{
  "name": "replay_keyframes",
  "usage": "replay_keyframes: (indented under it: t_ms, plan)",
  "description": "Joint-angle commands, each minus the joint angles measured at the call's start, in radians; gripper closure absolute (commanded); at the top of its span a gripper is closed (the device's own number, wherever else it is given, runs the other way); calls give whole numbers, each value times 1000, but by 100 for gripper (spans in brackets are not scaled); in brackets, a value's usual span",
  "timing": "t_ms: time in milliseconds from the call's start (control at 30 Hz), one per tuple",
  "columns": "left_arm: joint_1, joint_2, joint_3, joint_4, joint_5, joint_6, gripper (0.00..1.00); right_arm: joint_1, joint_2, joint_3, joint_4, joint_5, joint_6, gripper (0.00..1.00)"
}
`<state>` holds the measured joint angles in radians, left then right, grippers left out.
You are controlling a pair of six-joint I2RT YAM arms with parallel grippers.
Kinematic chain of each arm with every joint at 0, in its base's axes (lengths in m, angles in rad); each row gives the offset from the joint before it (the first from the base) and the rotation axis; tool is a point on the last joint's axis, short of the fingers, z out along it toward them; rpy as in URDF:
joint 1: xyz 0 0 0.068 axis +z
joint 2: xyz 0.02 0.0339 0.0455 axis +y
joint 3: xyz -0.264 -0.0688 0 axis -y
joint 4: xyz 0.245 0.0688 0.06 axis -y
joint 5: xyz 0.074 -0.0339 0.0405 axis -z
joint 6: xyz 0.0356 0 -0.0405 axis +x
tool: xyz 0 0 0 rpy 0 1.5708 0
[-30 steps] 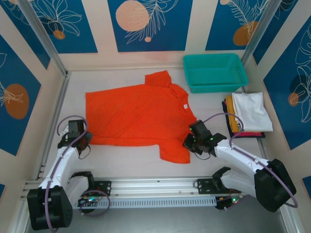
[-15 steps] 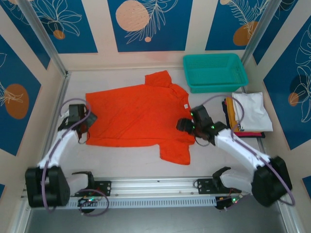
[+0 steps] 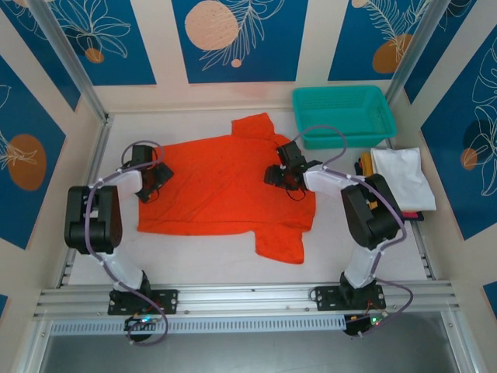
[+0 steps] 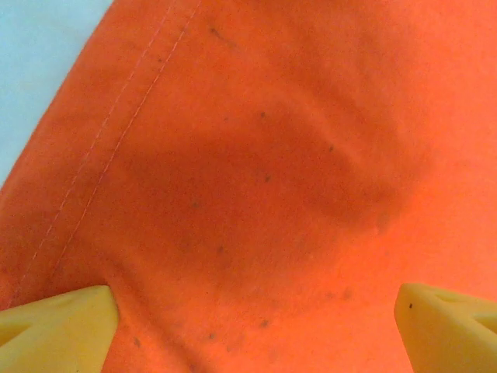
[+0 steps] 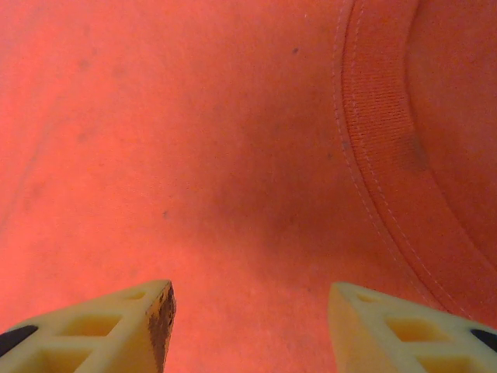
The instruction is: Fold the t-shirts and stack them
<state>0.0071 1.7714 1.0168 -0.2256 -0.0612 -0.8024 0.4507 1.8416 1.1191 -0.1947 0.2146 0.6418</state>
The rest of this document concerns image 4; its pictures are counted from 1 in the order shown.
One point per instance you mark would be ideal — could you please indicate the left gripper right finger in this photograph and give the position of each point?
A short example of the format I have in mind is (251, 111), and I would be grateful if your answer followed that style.
(446, 334)

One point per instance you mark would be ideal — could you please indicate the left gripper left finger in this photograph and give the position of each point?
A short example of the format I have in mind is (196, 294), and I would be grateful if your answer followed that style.
(54, 334)

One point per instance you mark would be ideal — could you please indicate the orange t-shirt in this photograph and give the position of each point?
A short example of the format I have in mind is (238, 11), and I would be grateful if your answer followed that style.
(272, 175)

